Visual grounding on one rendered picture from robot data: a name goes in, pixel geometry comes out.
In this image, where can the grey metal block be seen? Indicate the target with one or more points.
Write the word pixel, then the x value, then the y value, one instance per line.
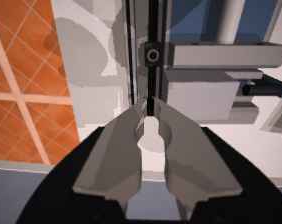
pixel 200 94

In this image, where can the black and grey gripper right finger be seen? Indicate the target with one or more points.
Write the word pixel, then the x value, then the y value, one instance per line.
pixel 201 166

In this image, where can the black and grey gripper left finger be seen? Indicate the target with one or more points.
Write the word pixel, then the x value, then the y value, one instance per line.
pixel 107 164

